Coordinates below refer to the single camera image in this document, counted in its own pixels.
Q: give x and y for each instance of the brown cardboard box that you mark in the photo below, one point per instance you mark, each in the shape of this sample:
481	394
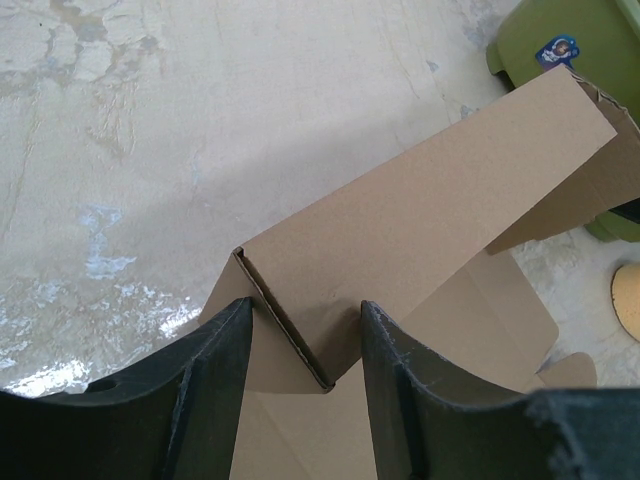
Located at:
412	236

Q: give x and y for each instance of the green plastic bin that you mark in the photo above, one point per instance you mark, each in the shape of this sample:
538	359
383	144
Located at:
575	67

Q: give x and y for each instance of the round yellow biscuit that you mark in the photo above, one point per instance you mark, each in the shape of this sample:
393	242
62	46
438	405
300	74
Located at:
625	292

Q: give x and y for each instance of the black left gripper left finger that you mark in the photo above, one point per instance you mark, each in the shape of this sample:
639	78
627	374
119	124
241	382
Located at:
171	415

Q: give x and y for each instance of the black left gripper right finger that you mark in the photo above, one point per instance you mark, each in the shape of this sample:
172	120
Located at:
431	419

